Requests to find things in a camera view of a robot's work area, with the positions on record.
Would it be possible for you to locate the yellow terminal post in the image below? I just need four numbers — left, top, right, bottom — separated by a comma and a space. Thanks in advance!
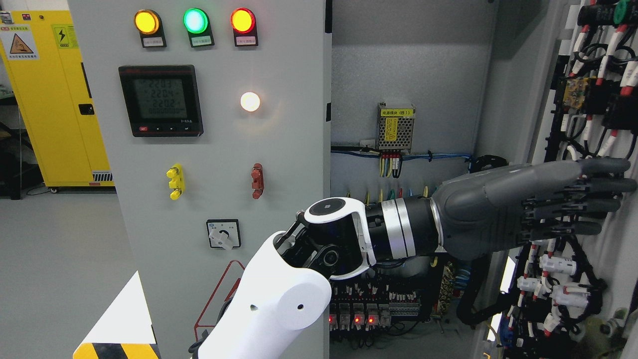
165, 163, 185, 200

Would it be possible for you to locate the lower relay and breaker row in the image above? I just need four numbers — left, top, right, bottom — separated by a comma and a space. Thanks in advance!
328, 276, 422, 334

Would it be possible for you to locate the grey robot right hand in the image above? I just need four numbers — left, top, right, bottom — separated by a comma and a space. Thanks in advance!
431, 157, 637, 261

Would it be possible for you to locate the black digital power meter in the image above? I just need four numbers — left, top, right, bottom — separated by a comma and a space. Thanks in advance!
118, 64, 204, 137

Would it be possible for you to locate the red electric danger sticker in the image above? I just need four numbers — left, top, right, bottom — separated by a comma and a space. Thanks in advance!
193, 260, 245, 340

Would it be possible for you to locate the amber indicator lamp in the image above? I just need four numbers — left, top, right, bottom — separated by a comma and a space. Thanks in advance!
134, 9, 167, 48

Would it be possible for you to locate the white lit indicator lamp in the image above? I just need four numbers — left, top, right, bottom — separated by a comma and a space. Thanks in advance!
240, 92, 261, 112

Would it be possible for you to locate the red terminal post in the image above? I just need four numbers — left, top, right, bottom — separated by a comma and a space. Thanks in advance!
251, 163, 265, 199

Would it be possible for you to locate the red indicator lamp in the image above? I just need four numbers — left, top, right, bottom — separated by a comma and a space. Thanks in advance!
230, 7, 258, 47

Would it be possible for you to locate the grey cabinet door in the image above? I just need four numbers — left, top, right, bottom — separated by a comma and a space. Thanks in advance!
499, 0, 637, 359
68, 0, 332, 359

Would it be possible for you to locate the green indicator lamp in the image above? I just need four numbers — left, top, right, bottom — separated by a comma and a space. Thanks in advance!
182, 7, 215, 48

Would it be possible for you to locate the yellow safety storage cabinet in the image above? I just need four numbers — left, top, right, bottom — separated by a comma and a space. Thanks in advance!
1, 10, 114, 192

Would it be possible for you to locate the metal mesh power supply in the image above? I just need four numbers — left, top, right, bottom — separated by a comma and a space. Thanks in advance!
376, 102, 416, 155

